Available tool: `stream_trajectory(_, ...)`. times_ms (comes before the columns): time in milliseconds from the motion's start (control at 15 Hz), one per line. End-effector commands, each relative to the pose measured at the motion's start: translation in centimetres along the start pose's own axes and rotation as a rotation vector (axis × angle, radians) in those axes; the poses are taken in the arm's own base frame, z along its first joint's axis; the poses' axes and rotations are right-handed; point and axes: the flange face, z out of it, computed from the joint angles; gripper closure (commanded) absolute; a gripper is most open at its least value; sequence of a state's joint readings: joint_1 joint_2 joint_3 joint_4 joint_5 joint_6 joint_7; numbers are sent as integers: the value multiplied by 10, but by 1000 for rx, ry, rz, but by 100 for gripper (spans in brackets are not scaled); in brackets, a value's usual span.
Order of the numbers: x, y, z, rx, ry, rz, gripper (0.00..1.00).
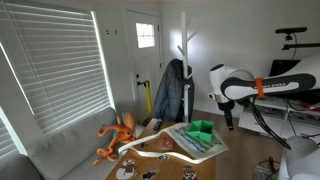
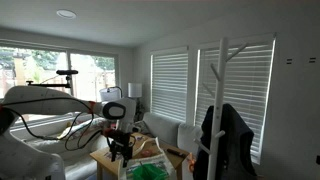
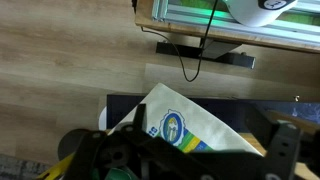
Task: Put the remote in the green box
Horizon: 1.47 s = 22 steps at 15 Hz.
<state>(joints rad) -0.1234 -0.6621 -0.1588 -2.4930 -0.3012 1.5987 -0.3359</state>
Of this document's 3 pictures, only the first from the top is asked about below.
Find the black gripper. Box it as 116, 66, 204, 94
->
218, 99, 236, 131

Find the black remote control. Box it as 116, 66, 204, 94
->
152, 119, 164, 132

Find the green box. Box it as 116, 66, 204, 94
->
186, 119, 215, 144

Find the white shelf unit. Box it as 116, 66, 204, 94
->
237, 98, 320, 141

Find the white printed tote bag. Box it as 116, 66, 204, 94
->
117, 121, 230, 165

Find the green transparent item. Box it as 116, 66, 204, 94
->
255, 165, 279, 180

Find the dark jacket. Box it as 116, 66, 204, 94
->
152, 58, 196, 124

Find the red green figure sticker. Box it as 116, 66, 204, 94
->
181, 165, 199, 180

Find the red card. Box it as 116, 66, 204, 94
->
160, 138, 176, 152

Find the wooden table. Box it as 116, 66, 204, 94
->
105, 117, 217, 180

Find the black monitor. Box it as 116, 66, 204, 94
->
268, 59, 302, 78

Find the white coat rack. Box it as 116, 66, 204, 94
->
176, 11, 199, 124

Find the dark figure sticker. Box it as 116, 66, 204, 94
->
141, 168, 161, 180

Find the white door with window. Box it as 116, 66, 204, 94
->
125, 9, 164, 124

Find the orange octopus plush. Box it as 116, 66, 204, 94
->
92, 109, 138, 167

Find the snowman sticker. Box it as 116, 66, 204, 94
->
115, 157, 140, 180

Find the light grey sofa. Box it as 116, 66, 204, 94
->
0, 106, 148, 180

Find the wide white window blind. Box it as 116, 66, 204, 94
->
0, 2, 112, 137

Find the narrow white window blind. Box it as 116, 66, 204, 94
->
0, 114, 18, 159

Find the orange strap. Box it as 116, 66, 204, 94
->
253, 77, 266, 100

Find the red cable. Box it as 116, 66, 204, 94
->
258, 156, 283, 174

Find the yellow black long-handled tool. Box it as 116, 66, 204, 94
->
137, 80, 154, 127

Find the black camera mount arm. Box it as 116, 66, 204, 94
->
281, 33, 320, 52

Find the black stereo camera bar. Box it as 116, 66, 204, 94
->
275, 26, 308, 35

